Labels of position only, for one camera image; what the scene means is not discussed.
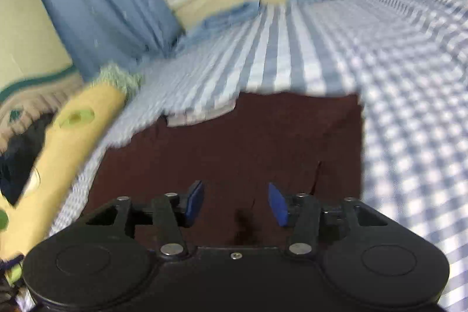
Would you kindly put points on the beige teal patterned blanket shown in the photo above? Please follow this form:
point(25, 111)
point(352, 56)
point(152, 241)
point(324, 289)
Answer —
point(29, 96)

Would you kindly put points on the dark red garment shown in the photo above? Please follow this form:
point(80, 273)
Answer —
point(237, 151)

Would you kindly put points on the yellow avocado print pillow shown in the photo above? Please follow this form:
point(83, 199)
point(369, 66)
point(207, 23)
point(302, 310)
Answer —
point(76, 151)

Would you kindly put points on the dark navy cloth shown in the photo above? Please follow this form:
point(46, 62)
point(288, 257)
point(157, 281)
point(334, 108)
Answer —
point(18, 165)

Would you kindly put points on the blue checked bed sheet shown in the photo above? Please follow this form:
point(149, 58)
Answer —
point(402, 78)

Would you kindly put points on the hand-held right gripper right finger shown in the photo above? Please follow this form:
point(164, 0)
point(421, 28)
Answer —
point(278, 204)

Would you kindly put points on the green checked cloth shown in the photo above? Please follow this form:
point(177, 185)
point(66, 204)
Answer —
point(120, 80)

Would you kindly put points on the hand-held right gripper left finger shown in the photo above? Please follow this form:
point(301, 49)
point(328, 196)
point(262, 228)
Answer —
point(193, 201)

